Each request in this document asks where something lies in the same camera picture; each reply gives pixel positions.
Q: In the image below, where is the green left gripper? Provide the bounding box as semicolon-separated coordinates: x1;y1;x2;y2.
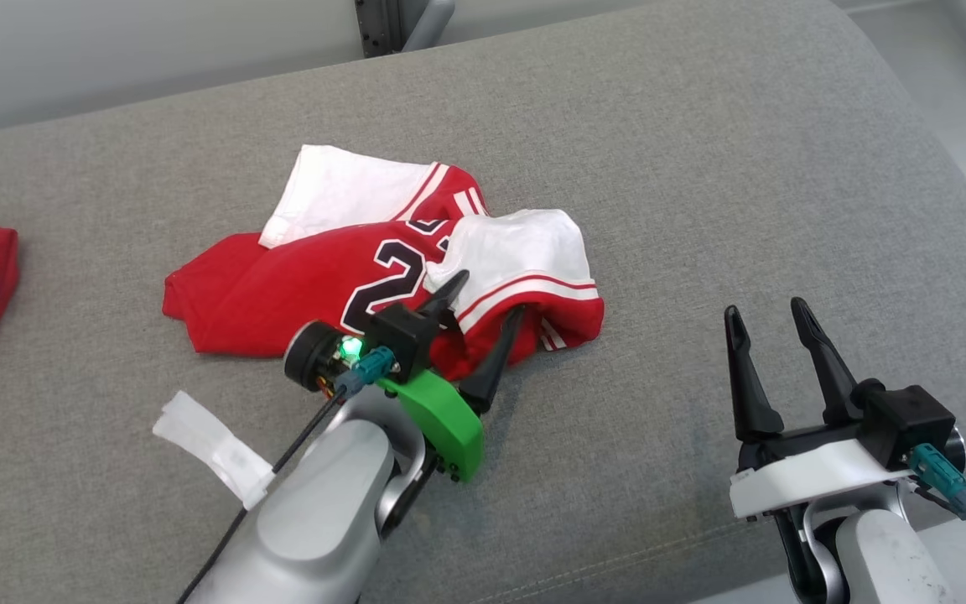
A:
377;270;527;484

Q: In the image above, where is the white paper tag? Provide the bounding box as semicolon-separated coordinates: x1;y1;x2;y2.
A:
153;390;276;510

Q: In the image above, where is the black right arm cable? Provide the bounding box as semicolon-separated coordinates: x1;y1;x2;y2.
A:
909;445;966;580

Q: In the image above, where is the grey metal frame post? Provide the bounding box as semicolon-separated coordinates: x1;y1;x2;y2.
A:
355;0;456;58

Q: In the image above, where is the red white basketball jersey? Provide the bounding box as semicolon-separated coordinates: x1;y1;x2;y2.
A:
163;144;605;383

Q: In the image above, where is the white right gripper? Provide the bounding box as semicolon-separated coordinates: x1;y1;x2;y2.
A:
724;297;911;519

